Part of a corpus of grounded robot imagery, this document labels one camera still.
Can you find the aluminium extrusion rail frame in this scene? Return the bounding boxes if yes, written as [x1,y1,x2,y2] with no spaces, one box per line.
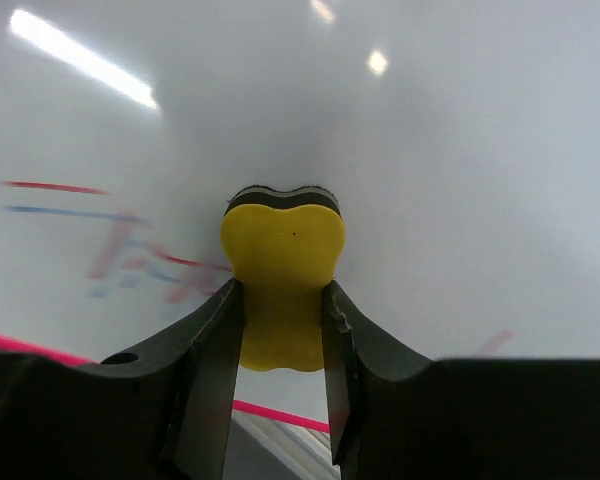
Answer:
[223,411,341,480]

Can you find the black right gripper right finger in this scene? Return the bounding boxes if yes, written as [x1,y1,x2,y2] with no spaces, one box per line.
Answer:
[321,283,600,479]

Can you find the yellow whiteboard eraser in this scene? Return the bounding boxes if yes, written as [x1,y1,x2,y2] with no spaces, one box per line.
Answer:
[220,185,346,372]

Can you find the pink framed whiteboard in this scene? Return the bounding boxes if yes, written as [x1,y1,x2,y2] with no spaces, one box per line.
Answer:
[0,0,600,435]

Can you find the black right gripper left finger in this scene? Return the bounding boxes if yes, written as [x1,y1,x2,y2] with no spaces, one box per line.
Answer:
[0,280,244,479]

